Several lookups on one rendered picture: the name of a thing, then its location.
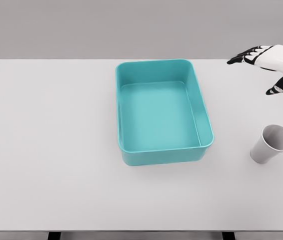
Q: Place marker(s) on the teal plastic basket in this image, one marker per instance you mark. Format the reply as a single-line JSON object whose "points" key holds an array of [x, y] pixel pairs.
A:
{"points": [[160, 110]]}

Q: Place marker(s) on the white paper cup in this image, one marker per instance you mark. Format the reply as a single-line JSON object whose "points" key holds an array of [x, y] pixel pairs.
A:
{"points": [[269, 147]]}

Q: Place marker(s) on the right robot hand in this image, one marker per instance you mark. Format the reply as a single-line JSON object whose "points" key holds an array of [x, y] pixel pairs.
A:
{"points": [[279, 58]]}

